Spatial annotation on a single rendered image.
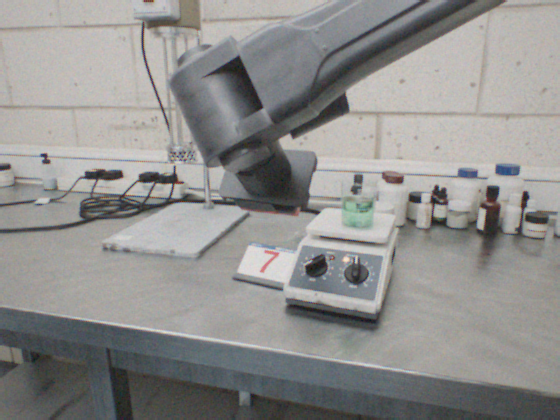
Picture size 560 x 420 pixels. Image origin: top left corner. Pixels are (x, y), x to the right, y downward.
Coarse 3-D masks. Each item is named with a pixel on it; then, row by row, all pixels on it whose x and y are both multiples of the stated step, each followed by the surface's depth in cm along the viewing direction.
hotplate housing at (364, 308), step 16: (304, 240) 61; (320, 240) 61; (336, 240) 61; (352, 240) 60; (384, 256) 56; (288, 272) 58; (384, 272) 55; (288, 288) 56; (384, 288) 55; (304, 304) 56; (320, 304) 55; (336, 304) 54; (352, 304) 53; (368, 304) 52
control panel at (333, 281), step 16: (304, 256) 59; (336, 256) 58; (352, 256) 57; (368, 256) 57; (304, 272) 57; (336, 272) 56; (304, 288) 55; (320, 288) 55; (336, 288) 54; (352, 288) 54; (368, 288) 53
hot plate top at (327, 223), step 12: (324, 216) 66; (336, 216) 66; (384, 216) 66; (312, 228) 61; (324, 228) 61; (336, 228) 61; (348, 228) 60; (372, 228) 60; (384, 228) 61; (360, 240) 58; (372, 240) 58; (384, 240) 57
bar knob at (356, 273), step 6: (354, 258) 55; (354, 264) 54; (360, 264) 55; (348, 270) 55; (354, 270) 53; (360, 270) 55; (366, 270) 55; (348, 276) 55; (354, 276) 53; (360, 276) 54; (366, 276) 54; (354, 282) 54; (360, 282) 54
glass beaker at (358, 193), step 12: (348, 180) 62; (360, 180) 57; (372, 180) 58; (348, 192) 59; (360, 192) 58; (372, 192) 58; (348, 204) 59; (360, 204) 58; (372, 204) 59; (348, 216) 60; (360, 216) 59; (372, 216) 60; (360, 228) 59
